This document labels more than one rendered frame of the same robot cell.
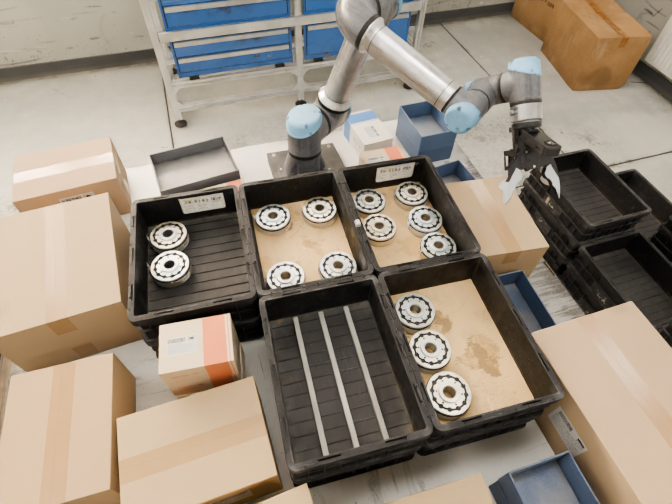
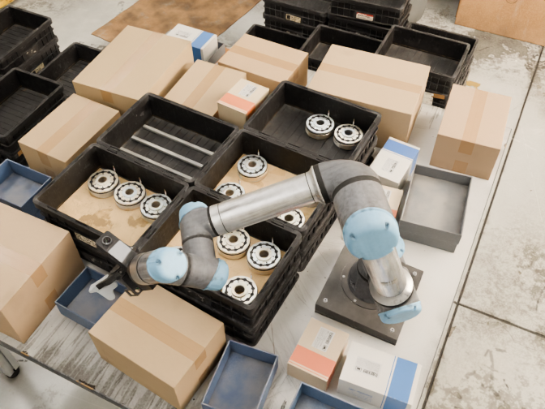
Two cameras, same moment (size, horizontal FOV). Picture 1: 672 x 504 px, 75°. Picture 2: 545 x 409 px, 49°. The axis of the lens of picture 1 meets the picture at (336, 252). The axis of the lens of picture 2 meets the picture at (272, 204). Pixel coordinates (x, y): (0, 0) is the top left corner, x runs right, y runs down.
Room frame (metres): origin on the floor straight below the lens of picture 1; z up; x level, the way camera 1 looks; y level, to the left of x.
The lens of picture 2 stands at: (1.72, -0.78, 2.33)
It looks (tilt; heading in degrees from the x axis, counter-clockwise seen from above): 50 degrees down; 136
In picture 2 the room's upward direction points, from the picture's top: 1 degrees counter-clockwise
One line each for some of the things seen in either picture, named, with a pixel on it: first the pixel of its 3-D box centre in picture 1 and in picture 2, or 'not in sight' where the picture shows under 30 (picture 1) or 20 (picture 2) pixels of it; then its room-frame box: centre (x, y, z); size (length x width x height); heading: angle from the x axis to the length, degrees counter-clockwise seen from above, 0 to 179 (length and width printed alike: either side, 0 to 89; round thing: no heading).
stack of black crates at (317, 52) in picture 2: not in sight; (341, 74); (0.10, 1.27, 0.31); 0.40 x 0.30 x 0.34; 20
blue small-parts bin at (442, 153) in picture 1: (423, 139); not in sight; (1.42, -0.33, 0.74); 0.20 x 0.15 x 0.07; 21
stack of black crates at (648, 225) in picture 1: (625, 217); not in sight; (1.49, -1.42, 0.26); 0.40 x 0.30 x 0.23; 20
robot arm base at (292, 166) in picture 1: (304, 158); (374, 273); (1.21, 0.12, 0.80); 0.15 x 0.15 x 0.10
